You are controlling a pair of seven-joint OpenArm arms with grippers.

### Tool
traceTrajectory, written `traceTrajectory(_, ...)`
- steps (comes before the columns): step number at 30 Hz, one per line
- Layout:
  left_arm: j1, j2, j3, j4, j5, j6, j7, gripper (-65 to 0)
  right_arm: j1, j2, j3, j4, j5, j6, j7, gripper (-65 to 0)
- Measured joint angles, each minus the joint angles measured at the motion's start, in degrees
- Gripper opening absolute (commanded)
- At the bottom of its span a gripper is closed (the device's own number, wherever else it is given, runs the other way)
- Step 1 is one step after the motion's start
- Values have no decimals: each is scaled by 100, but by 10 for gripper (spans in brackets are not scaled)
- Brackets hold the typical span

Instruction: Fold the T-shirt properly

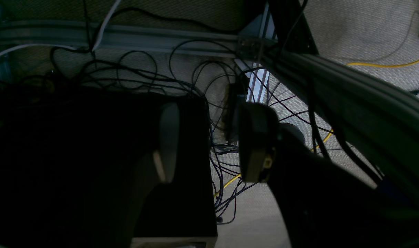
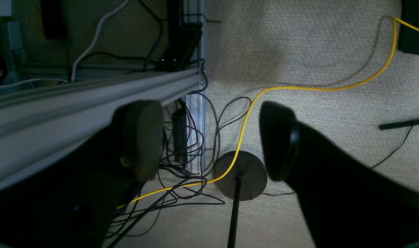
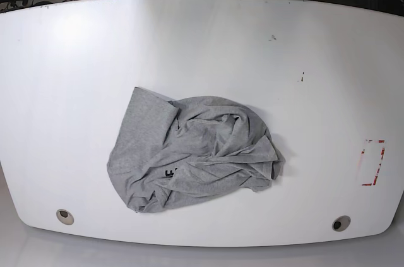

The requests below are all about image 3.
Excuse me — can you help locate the left table cable grommet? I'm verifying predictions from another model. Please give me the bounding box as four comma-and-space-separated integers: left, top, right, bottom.
56, 209, 74, 225

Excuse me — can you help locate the red tape rectangle marking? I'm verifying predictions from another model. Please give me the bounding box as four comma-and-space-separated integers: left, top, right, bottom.
357, 139, 386, 186

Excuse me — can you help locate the grey T-shirt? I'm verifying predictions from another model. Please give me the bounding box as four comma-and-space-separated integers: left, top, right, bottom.
107, 88, 285, 213

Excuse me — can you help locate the right table cable grommet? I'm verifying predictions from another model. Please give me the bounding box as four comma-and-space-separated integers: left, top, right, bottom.
332, 215, 351, 232

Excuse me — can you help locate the table cable grommet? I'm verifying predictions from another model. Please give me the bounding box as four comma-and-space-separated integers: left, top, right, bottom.
56, 209, 74, 225
332, 215, 351, 232

